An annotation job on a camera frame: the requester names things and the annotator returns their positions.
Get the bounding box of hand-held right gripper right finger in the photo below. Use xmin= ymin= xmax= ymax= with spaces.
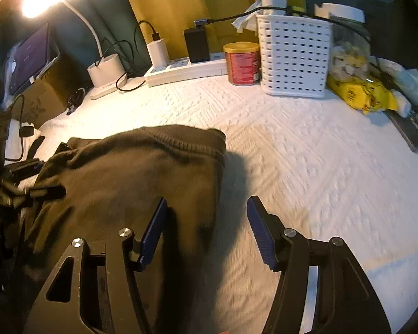
xmin=247 ymin=195 xmax=392 ymax=334

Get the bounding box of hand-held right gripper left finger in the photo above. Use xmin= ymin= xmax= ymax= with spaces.
xmin=23 ymin=197 xmax=168 ymax=334

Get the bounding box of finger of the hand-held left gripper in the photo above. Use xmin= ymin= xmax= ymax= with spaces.
xmin=8 ymin=158 xmax=42 ymax=181
xmin=21 ymin=185 xmax=66 ymax=200

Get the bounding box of dark grey t-shirt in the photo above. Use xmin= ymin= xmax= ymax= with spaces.
xmin=3 ymin=125 xmax=230 ymax=334

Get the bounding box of brown cardboard box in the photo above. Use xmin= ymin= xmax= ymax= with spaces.
xmin=2 ymin=56 xmax=74 ymax=129

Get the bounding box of white desk lamp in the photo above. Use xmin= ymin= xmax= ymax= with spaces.
xmin=0 ymin=0 xmax=128 ymax=100

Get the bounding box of teal curtain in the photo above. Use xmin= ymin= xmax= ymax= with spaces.
xmin=0 ymin=0 xmax=154 ymax=87

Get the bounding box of white power strip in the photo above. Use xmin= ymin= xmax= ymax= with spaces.
xmin=144 ymin=52 xmax=229 ymax=87

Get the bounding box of red can with gold lid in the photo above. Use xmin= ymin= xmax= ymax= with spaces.
xmin=223 ymin=42 xmax=261 ymax=86

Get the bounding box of yellow snack bag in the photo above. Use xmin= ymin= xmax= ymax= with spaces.
xmin=325 ymin=73 xmax=399 ymax=115

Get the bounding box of white charger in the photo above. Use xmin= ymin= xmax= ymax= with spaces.
xmin=146 ymin=38 xmax=170 ymax=67

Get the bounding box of dark smartphone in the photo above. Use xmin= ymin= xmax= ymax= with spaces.
xmin=385 ymin=109 xmax=418 ymax=154

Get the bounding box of white perforated basket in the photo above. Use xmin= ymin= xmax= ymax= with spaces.
xmin=256 ymin=13 xmax=333 ymax=99

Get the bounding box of black charger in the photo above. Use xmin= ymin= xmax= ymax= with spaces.
xmin=183 ymin=27 xmax=210 ymax=64

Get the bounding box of pale printed pouch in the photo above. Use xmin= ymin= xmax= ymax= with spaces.
xmin=373 ymin=57 xmax=418 ymax=107

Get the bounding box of crumpled white tissue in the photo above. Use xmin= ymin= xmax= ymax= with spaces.
xmin=232 ymin=2 xmax=265 ymax=33

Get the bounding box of clear jar with white lid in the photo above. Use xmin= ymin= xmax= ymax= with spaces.
xmin=313 ymin=3 xmax=370 ymax=77

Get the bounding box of black strap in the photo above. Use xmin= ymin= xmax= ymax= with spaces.
xmin=27 ymin=136 xmax=47 ymax=162

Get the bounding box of black humidifier cable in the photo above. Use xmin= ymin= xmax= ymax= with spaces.
xmin=11 ymin=94 xmax=35 ymax=162

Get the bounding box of black cable bundle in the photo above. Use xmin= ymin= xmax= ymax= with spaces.
xmin=66 ymin=88 xmax=88 ymax=115

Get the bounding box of black lamp cable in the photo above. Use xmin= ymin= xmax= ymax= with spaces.
xmin=95 ymin=20 xmax=161 ymax=93

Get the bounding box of long black cable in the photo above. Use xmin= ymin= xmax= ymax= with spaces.
xmin=194 ymin=5 xmax=418 ymax=94

